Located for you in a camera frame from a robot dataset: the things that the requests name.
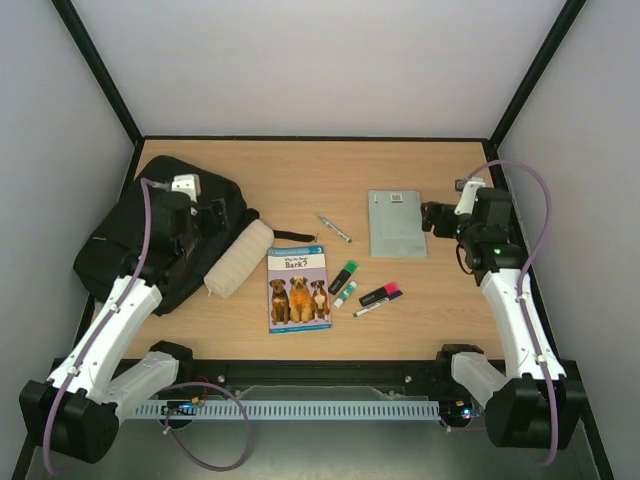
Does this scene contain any black student backpack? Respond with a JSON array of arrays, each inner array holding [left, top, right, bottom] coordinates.
[[74, 156, 316, 315]]

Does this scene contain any cream fabric pencil case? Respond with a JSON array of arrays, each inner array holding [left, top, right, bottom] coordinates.
[[204, 220, 275, 299]]

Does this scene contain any dog picture book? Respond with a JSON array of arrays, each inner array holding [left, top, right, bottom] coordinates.
[[266, 245, 333, 334]]

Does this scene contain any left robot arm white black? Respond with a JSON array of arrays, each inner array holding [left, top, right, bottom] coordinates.
[[19, 192, 229, 473]]

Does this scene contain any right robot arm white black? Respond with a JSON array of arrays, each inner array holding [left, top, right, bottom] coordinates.
[[421, 187, 586, 451]]

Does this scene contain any grey notebook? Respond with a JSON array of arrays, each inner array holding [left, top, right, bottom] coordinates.
[[368, 190, 427, 259]]

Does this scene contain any blue capped marker pen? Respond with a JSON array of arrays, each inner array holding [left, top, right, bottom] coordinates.
[[352, 290, 403, 318]]

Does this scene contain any pink highlighter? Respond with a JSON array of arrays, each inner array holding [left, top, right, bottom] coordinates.
[[359, 282, 398, 307]]

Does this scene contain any silver pen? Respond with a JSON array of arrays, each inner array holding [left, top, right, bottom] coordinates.
[[316, 214, 353, 243]]

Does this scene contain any green highlighter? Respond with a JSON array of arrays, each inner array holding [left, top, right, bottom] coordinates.
[[328, 260, 358, 295]]

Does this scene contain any white glue stick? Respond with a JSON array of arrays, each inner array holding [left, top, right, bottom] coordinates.
[[333, 281, 357, 308]]

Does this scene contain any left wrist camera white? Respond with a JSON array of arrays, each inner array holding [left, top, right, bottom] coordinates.
[[171, 174, 201, 202]]

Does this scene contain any black frame rail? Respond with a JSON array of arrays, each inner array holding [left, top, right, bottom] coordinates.
[[174, 351, 484, 399]]

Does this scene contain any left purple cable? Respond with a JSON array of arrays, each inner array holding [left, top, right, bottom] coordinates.
[[42, 179, 251, 475]]

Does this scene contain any light blue cable duct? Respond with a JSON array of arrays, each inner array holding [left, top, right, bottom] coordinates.
[[129, 400, 440, 422]]

